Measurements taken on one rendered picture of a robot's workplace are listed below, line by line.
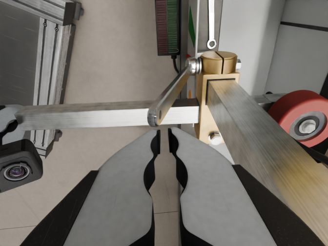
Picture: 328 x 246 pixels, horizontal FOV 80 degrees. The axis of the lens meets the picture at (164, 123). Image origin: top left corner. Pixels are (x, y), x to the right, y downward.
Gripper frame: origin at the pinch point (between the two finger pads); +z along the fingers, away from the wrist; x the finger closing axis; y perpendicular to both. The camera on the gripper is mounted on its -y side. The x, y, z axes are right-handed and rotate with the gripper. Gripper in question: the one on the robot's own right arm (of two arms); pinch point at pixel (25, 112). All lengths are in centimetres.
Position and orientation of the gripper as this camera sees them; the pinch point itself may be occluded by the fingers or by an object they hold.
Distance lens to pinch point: 40.5
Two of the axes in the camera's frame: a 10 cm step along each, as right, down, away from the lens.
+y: -10.0, 0.4, 0.1
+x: 0.4, 8.6, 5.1
